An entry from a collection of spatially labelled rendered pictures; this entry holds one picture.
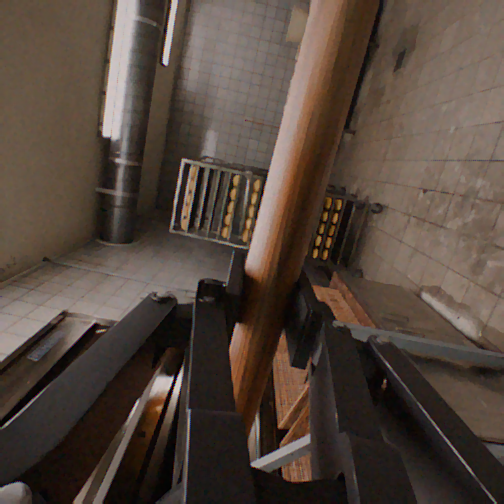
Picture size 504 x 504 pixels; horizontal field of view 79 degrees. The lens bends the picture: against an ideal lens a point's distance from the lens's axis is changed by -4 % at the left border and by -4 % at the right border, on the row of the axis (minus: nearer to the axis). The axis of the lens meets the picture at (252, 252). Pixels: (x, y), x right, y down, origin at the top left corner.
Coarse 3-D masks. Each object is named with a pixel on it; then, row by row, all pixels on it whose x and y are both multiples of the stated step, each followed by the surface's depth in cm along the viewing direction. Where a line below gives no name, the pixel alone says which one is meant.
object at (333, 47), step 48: (336, 0) 13; (336, 48) 13; (288, 96) 15; (336, 96) 14; (288, 144) 15; (336, 144) 15; (288, 192) 15; (288, 240) 15; (288, 288) 16; (240, 336) 17; (240, 384) 17
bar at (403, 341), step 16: (352, 336) 108; (384, 336) 108; (400, 336) 110; (432, 352) 110; (448, 352) 110; (464, 352) 110; (480, 352) 111; (496, 352) 114; (288, 448) 64; (304, 448) 63; (496, 448) 65; (256, 464) 65; (272, 464) 64
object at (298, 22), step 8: (296, 8) 387; (296, 16) 386; (304, 16) 388; (296, 24) 390; (304, 24) 391; (288, 32) 396; (296, 32) 396; (304, 32) 397; (288, 40) 410; (296, 40) 409
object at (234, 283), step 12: (240, 252) 20; (240, 264) 18; (228, 276) 15; (240, 276) 16; (228, 288) 14; (240, 288) 14; (228, 300) 14; (240, 300) 14; (228, 312) 14; (228, 324) 14; (228, 336) 14
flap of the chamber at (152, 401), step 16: (176, 352) 163; (160, 368) 133; (176, 368) 164; (160, 384) 134; (144, 400) 115; (160, 400) 134; (144, 416) 113; (128, 432) 101; (128, 448) 97; (144, 448) 113; (112, 464) 89; (128, 464) 97; (112, 480) 85; (128, 480) 97; (96, 496) 80; (112, 496) 85; (128, 496) 97
